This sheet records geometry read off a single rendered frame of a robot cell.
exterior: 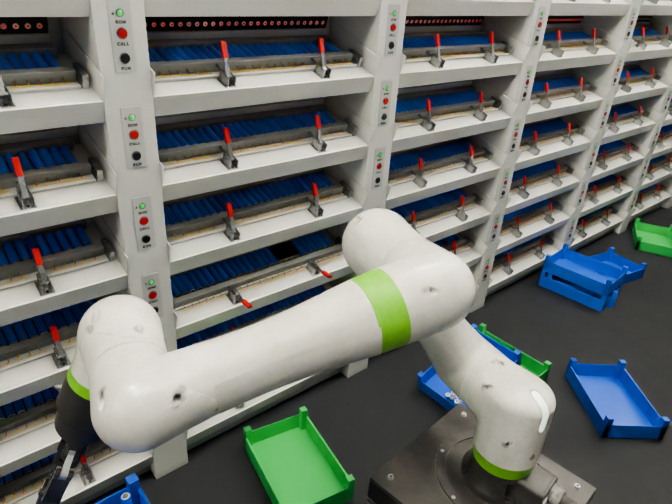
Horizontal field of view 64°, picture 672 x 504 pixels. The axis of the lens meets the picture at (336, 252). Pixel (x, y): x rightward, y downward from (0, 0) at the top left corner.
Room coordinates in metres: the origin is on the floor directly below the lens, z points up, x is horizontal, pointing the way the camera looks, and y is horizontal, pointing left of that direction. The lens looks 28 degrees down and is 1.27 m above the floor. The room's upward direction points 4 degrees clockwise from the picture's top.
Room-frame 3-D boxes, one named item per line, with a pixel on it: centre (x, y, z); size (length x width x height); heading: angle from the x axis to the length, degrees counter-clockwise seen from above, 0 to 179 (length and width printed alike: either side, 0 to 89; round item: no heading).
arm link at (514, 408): (0.81, -0.36, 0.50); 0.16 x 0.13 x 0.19; 28
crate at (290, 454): (1.06, 0.07, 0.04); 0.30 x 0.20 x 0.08; 31
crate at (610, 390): (1.43, -0.97, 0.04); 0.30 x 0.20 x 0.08; 3
